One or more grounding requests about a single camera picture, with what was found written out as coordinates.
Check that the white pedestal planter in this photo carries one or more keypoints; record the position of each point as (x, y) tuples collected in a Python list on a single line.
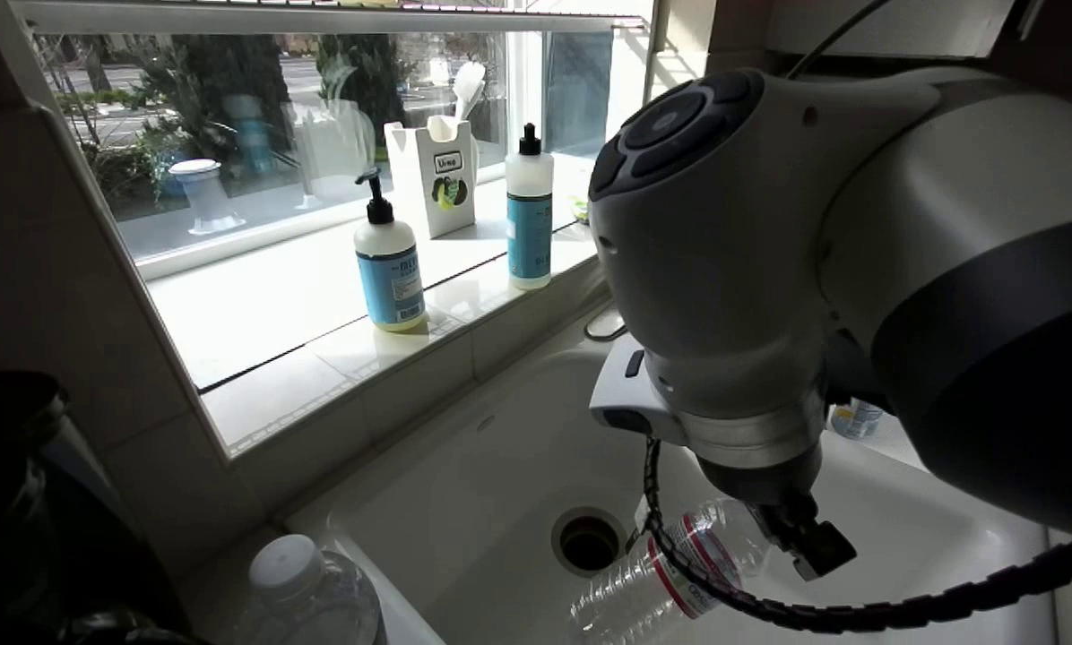
[(202, 191)]

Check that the large clear bottle white cap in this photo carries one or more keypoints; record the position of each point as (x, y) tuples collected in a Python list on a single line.
[(306, 598)]

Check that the white framed window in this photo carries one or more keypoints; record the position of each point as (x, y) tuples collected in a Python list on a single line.
[(319, 110)]

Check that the pump soap bottle blue label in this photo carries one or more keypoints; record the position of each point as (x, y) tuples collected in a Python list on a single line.
[(389, 275)]

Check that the white brush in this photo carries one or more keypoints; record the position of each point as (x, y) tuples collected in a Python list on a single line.
[(461, 95)]

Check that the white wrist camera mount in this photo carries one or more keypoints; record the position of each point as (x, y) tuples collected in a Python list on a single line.
[(627, 389)]

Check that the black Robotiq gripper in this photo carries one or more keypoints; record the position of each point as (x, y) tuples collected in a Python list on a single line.
[(769, 477)]

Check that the blue hanging cloth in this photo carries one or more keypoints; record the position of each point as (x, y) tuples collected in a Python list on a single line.
[(577, 91)]

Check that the white double sink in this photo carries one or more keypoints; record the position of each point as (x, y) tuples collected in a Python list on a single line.
[(473, 477)]

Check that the round metal sink drain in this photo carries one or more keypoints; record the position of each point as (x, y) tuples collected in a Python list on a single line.
[(589, 543)]

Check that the chrome sink faucet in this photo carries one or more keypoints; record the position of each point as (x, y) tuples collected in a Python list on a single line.
[(603, 328)]

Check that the white cardboard carton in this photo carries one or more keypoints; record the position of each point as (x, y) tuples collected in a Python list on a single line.
[(437, 181)]

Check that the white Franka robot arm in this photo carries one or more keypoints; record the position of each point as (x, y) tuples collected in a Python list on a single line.
[(821, 275)]

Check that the dish soap bottle blue label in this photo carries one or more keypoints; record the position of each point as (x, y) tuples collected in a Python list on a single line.
[(527, 217)]

